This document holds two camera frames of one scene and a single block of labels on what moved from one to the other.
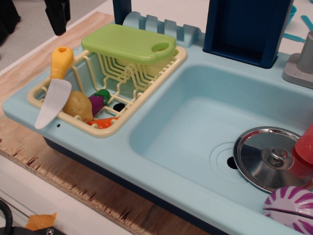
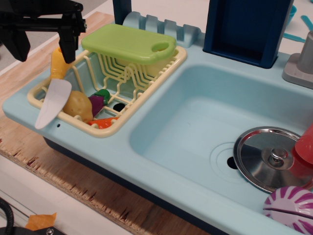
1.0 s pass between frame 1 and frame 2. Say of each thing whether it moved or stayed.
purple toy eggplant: stayed
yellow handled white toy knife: stayed
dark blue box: stayed
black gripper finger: moved
